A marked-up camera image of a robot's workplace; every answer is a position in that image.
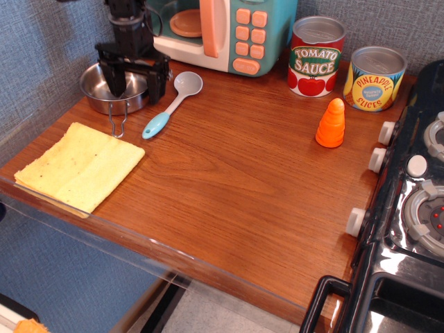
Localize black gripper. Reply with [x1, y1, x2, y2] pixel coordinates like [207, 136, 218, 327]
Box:
[95, 22, 172, 105]

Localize small steel pot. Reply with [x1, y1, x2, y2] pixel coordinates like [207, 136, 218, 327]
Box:
[79, 63, 149, 138]

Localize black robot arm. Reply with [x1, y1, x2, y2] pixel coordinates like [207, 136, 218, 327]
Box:
[95, 1, 171, 104]

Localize orange toy carrot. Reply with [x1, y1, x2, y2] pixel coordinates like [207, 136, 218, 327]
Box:
[315, 98, 345, 148]

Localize yellow cloth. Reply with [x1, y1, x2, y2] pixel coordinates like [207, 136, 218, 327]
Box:
[14, 122, 145, 219]

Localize toy microwave teal and pink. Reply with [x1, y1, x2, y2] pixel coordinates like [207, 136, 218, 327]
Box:
[147, 1, 298, 77]

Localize tomato sauce can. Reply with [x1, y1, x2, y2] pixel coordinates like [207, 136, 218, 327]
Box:
[287, 16, 346, 97]

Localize pineapple slices can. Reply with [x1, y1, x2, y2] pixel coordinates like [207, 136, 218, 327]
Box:
[343, 46, 407, 112]

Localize orange object at corner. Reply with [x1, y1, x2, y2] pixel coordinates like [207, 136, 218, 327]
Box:
[13, 318, 49, 333]

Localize black toy stove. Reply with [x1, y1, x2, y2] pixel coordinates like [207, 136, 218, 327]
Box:
[300, 60, 443, 332]

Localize teal handled grey spoon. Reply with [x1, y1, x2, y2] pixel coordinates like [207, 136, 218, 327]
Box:
[142, 71, 203, 139]

